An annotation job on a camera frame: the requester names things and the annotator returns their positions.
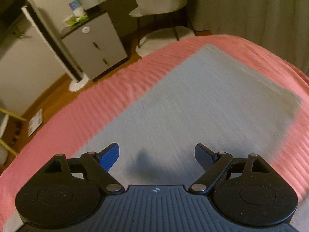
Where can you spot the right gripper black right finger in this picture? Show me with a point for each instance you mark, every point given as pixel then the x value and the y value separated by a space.
pixel 214 165

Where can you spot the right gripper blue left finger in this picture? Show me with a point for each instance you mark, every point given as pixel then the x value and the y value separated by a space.
pixel 97 166

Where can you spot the grey knit pants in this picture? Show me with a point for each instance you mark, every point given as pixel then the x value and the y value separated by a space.
pixel 210 98

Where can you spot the pink ribbed blanket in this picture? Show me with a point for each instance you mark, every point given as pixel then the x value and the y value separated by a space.
pixel 75 124

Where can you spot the white paper on floor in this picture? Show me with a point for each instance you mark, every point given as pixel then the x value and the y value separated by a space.
pixel 35 122

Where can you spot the white tower fan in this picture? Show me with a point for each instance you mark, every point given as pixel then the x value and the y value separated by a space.
pixel 78 78

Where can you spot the grey drawer cabinet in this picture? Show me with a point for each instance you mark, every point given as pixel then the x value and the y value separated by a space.
pixel 95 45

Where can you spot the round white rug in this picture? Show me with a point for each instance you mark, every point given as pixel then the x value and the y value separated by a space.
pixel 161 38

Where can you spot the green tissue pack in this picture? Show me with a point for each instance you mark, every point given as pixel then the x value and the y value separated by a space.
pixel 72 20

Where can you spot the grey curtain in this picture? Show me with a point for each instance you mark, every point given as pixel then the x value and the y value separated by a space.
pixel 280 26

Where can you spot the yellow bed frame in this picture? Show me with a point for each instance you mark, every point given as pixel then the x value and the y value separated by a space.
pixel 10 130

